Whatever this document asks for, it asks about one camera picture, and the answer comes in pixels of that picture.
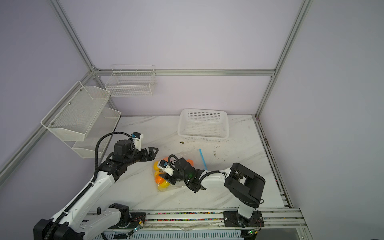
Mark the yellow green mango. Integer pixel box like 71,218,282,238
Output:
158,181,170,191

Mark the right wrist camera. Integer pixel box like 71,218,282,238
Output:
158,160,174,176

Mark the white mesh two-tier shelf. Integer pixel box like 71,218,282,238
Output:
41,82,121,159

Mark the white perforated plastic basket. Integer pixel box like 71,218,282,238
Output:
178,109,230,143

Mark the aluminium front rail base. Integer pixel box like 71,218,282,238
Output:
53,208,314,240

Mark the orange tangerine top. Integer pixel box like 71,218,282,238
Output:
187,160,194,167

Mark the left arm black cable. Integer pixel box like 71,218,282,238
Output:
44,131,133,240

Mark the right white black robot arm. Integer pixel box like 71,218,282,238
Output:
155,159,266,228

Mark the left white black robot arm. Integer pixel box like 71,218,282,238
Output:
33,139,159,240

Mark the yellow peach fruit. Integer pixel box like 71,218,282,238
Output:
154,161,160,171

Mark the clear zip top bag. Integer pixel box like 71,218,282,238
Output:
153,155,207,192

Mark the white wire wall basket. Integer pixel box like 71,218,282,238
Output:
105,65,157,97

